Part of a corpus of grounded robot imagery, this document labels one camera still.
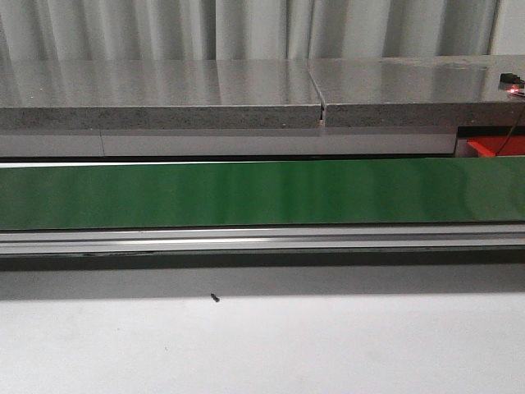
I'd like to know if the grey stone counter left slab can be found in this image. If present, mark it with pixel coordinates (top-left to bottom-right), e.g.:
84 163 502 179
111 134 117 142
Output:
1 60 322 130

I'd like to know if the grey stone counter slab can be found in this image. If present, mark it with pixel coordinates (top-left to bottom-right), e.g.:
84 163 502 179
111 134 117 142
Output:
308 55 524 127
1 60 322 130

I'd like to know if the green conveyor belt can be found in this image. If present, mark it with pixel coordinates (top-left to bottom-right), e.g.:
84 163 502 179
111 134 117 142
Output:
1 157 524 231

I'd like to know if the grey stone counter right slab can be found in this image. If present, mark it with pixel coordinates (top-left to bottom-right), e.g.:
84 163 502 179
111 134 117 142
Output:
308 55 524 127

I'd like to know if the red bin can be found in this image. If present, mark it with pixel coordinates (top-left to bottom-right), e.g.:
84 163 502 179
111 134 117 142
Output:
467 135 525 158

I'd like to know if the small black sensor red light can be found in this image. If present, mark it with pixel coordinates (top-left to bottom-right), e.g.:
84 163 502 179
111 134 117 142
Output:
499 73 524 97

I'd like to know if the white pleated curtain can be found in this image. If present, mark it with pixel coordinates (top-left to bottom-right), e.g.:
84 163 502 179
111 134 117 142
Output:
1 0 500 61

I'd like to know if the aluminium conveyor frame rail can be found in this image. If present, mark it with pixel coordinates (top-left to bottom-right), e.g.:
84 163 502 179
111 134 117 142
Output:
1 223 524 255

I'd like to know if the thin sensor cable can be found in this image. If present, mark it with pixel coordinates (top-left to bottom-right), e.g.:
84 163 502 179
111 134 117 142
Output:
494 92 525 158

